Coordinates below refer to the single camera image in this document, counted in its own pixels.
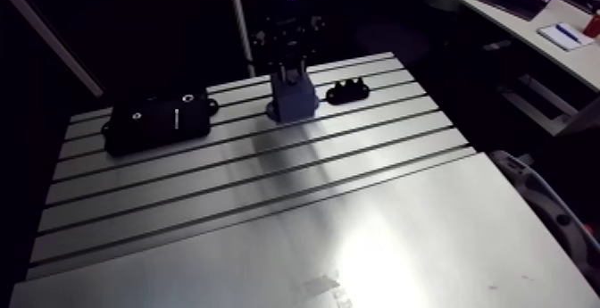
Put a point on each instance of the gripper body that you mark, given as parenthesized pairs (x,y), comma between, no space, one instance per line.
(288,42)

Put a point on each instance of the blue pen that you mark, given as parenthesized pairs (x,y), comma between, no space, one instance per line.
(568,33)

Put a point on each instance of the pale holed strip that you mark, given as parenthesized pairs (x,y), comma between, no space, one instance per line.
(544,197)

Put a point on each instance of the pale slanted beam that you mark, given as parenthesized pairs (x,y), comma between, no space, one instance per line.
(51,35)

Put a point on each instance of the dark blue-grey block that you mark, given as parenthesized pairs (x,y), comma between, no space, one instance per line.
(293,99)

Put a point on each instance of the white post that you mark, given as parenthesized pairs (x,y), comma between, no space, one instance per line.
(241,24)

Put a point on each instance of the black tray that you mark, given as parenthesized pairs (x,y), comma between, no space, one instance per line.
(157,124)

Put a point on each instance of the white notebook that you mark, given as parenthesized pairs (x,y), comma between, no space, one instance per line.
(562,38)

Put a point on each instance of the black oval holder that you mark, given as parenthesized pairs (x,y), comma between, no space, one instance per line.
(347,93)

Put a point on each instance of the white desk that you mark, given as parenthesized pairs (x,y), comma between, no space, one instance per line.
(529,26)

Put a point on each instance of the red container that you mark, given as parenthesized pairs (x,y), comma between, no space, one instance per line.
(593,26)

